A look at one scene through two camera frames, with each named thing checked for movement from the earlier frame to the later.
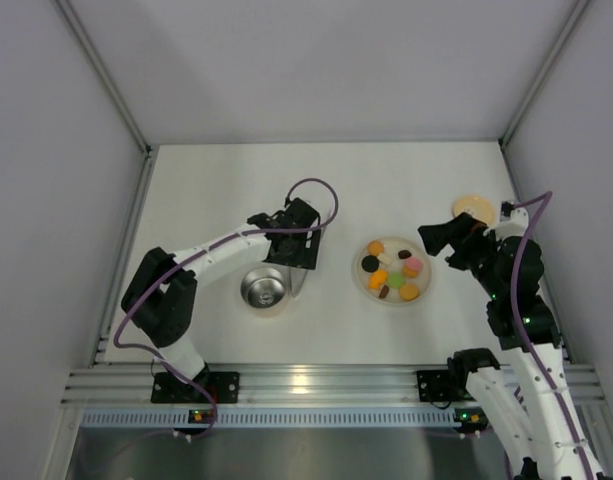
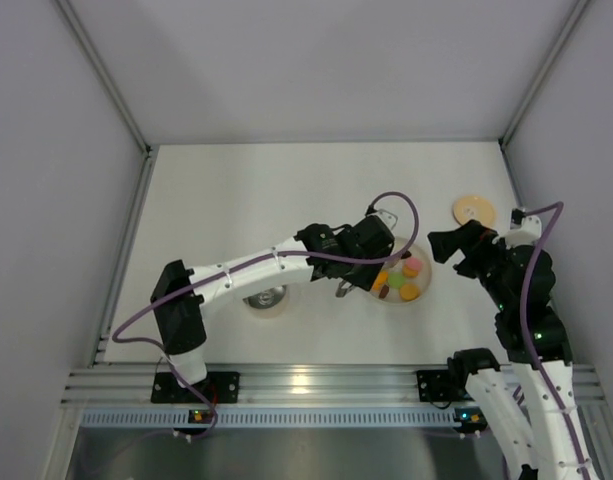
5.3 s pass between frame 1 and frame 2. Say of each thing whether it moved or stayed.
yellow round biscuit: stayed
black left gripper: moved
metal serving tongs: moved
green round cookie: stayed
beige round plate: stayed
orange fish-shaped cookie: stayed
